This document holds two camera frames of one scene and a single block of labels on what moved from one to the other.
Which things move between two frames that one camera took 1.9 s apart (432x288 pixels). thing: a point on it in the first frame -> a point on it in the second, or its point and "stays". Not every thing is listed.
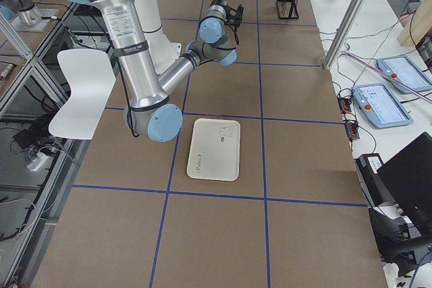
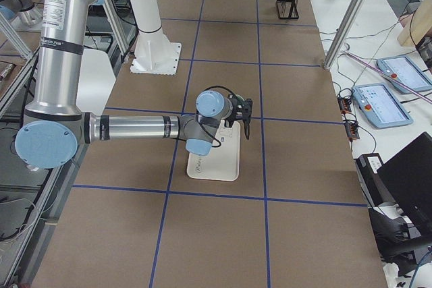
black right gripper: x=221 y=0 -> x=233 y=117
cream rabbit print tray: x=215 y=150 stays
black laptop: x=408 y=177 stays
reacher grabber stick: x=389 y=75 stays
